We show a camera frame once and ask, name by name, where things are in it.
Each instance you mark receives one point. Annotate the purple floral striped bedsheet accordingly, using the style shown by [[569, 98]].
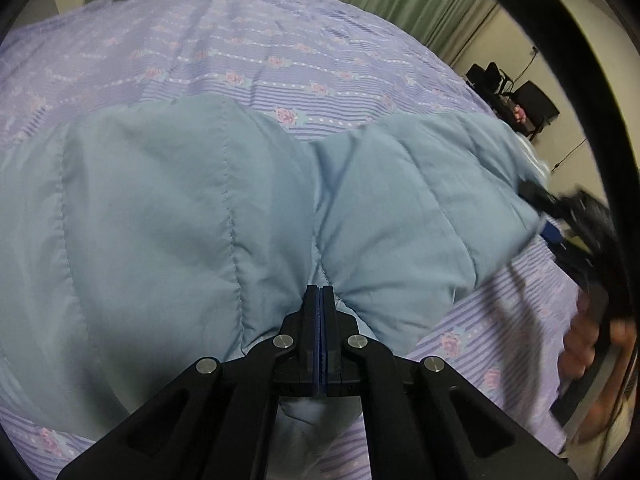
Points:
[[240, 50]]

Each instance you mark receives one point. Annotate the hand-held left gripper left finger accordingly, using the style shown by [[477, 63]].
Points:
[[312, 330]]

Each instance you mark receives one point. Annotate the light blue quilted blanket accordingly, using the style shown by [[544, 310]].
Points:
[[165, 210]]

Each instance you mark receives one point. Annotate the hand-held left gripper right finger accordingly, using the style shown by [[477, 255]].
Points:
[[326, 330]]

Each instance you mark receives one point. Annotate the black chairs by wall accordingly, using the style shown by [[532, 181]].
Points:
[[535, 105]]

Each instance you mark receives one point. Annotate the person's right hand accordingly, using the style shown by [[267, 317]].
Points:
[[582, 340]]

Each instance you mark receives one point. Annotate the person's right forearm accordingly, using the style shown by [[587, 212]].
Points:
[[602, 405]]

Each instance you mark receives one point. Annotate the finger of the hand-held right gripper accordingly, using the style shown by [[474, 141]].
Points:
[[551, 234], [537, 195]]

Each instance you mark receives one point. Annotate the black chair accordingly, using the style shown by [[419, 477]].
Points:
[[487, 79]]

